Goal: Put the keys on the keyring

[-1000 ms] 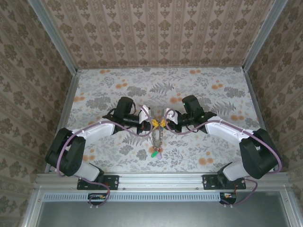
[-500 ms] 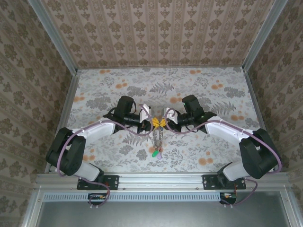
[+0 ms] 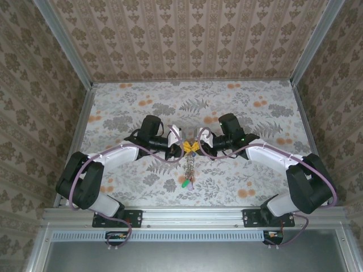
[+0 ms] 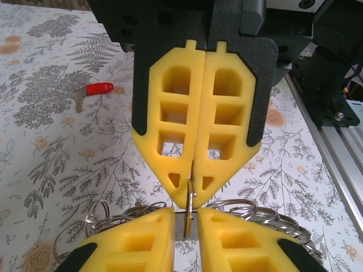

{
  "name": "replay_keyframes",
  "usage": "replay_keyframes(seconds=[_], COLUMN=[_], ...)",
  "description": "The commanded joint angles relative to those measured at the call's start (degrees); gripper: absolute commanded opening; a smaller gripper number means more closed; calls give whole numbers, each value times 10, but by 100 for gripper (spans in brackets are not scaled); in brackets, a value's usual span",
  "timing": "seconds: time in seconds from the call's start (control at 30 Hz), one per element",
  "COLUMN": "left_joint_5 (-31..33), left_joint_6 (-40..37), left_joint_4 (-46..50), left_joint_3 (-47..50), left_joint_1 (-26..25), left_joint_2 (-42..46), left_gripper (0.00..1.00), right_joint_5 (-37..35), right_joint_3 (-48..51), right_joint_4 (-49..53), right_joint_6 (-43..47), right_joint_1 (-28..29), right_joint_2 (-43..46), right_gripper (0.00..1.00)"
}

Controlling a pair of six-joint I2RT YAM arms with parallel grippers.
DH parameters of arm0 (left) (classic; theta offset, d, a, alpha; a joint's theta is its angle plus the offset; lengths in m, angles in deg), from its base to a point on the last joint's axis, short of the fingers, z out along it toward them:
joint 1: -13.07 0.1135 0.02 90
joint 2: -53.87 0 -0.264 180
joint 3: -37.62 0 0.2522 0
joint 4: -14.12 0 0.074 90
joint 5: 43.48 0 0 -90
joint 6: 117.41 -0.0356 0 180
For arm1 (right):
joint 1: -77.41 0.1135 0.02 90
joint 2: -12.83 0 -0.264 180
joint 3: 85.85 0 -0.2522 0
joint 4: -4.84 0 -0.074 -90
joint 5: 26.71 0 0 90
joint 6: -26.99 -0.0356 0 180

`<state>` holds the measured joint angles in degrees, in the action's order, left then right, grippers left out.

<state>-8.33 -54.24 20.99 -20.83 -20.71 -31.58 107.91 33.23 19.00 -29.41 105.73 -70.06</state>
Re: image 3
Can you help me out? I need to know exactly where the metal keyring disc with rings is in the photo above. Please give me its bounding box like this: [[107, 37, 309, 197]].
[[183, 152, 198, 182]]

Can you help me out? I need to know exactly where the grey metal sheet panel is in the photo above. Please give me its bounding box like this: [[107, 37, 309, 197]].
[[27, 222, 363, 272]]

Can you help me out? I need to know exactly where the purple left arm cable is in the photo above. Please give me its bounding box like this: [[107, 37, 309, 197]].
[[69, 124, 185, 252]]

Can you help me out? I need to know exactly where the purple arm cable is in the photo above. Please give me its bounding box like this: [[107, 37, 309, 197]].
[[197, 127, 339, 250], [69, 124, 185, 252]]

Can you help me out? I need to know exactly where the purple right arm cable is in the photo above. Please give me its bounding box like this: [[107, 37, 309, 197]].
[[197, 127, 339, 250]]

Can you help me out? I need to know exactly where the long aluminium base rail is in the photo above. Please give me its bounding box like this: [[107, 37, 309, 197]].
[[42, 206, 349, 227]]

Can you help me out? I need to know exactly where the aluminium table side rail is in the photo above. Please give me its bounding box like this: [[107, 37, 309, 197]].
[[291, 80, 320, 156], [53, 82, 99, 209]]

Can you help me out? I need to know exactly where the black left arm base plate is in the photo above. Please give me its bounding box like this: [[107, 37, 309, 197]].
[[92, 209, 143, 228]]

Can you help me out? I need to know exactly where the grey slotted cable duct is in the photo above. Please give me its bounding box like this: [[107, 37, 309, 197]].
[[52, 229, 284, 242]]

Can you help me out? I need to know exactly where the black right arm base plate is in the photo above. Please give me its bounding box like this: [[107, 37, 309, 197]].
[[242, 209, 296, 228]]

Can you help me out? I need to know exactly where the black connector box with wires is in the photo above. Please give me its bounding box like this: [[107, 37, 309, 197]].
[[263, 229, 284, 246], [105, 231, 129, 247]]

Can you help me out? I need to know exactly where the aluminium frame post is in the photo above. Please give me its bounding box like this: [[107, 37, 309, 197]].
[[290, 0, 345, 86], [33, 0, 94, 87]]

